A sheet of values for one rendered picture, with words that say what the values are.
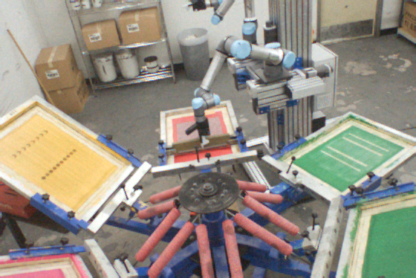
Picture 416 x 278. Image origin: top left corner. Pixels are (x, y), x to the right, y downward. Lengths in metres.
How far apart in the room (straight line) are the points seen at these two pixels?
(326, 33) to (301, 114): 3.47
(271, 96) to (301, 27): 0.56
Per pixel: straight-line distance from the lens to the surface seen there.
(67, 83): 5.77
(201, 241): 1.88
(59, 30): 6.51
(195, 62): 5.97
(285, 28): 3.21
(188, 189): 2.02
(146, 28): 5.83
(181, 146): 2.82
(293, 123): 3.60
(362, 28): 7.14
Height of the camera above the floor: 2.61
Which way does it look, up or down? 33 degrees down
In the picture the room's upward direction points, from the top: 9 degrees counter-clockwise
